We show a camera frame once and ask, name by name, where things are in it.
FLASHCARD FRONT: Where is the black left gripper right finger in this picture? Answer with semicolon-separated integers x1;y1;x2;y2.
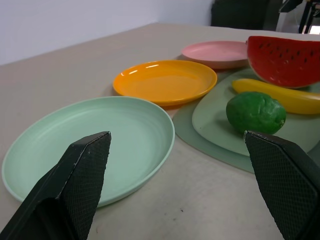
243;129;320;240

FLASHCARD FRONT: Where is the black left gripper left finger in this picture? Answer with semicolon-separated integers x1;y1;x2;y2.
0;130;112;240

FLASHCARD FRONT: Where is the round mint green plate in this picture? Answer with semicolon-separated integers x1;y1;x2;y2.
1;96;176;208

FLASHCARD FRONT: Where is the round orange plate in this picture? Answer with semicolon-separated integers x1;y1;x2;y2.
112;59;218;109

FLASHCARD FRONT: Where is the round pink plate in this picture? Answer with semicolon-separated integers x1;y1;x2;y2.
181;40;251;70

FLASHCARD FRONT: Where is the green lime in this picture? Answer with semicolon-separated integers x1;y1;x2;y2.
226;91;287;136

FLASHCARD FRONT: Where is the yellow banana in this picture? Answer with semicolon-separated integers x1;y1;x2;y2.
231;78;320;115

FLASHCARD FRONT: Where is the pale green square tray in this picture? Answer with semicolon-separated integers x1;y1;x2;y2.
191;72;320;157

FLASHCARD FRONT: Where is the sage green silicone mat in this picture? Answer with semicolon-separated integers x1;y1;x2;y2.
172;67;320;175

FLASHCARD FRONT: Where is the red watermelon slice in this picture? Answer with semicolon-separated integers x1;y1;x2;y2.
245;35;320;90

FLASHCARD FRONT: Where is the black and white machine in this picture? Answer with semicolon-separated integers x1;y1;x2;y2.
262;0;320;36

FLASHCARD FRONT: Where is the black chair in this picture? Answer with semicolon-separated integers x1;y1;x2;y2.
210;0;276;32

